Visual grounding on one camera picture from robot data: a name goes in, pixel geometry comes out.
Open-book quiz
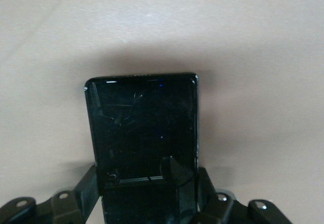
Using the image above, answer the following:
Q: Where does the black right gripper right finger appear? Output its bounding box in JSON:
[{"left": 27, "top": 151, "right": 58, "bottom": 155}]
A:
[{"left": 194, "top": 166, "right": 295, "bottom": 224}]

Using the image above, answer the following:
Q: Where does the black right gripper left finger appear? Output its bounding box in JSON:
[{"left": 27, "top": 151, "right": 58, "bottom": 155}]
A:
[{"left": 0, "top": 164, "right": 104, "bottom": 224}]

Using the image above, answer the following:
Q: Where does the black smartphone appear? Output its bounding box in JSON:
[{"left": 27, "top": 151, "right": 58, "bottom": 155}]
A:
[{"left": 84, "top": 72, "right": 200, "bottom": 224}]

